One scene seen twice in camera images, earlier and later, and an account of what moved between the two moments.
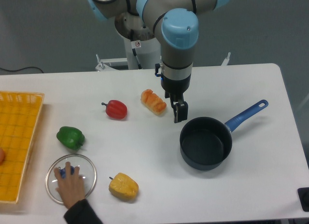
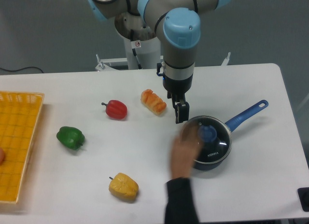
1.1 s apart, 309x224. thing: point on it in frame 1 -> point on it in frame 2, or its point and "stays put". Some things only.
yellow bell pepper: (123, 187) stays put
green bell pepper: (71, 137) stays put
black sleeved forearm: (81, 212) -> (180, 208)
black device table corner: (303, 193) stays put
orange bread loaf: (153, 102) stays put
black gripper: (175, 89) stays put
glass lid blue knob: (87, 170) -> (215, 137)
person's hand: (71, 188) -> (184, 149)
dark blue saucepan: (205, 143) stays put
